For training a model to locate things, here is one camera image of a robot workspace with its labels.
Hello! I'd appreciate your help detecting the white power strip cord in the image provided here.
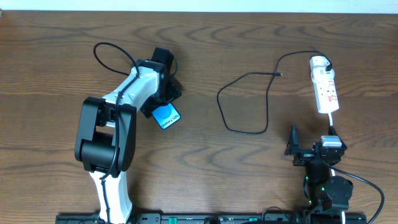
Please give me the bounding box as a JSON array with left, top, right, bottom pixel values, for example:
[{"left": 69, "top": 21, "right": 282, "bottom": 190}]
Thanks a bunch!
[{"left": 328, "top": 112, "right": 346, "bottom": 224}]

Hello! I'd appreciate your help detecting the white charger plug adapter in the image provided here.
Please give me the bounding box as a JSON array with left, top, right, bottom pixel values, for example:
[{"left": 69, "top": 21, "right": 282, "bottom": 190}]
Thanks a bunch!
[{"left": 310, "top": 56, "right": 334, "bottom": 75}]

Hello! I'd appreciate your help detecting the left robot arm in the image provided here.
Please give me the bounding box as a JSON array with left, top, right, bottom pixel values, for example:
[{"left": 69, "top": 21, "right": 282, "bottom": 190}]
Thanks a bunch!
[{"left": 75, "top": 57, "right": 181, "bottom": 223}]

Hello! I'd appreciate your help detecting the white power strip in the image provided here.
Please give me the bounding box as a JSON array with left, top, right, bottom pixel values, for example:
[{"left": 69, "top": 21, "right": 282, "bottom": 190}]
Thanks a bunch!
[{"left": 311, "top": 67, "right": 339, "bottom": 114}]

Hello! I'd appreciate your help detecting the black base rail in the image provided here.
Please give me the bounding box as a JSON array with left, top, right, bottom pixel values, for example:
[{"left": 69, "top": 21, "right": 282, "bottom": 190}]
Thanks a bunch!
[{"left": 55, "top": 212, "right": 367, "bottom": 224}]

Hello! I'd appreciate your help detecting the black USB charging cable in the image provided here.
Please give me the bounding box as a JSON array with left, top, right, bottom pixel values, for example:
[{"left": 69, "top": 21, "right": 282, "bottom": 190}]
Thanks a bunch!
[{"left": 216, "top": 50, "right": 333, "bottom": 136}]

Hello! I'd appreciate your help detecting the blue Galaxy smartphone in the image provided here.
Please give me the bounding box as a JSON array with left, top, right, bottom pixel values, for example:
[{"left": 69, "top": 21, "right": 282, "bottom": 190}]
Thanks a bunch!
[{"left": 152, "top": 103, "right": 181, "bottom": 129}]

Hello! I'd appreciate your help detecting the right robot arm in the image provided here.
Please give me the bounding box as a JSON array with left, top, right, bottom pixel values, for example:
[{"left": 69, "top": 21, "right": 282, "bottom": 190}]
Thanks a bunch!
[{"left": 284, "top": 126, "right": 353, "bottom": 223}]

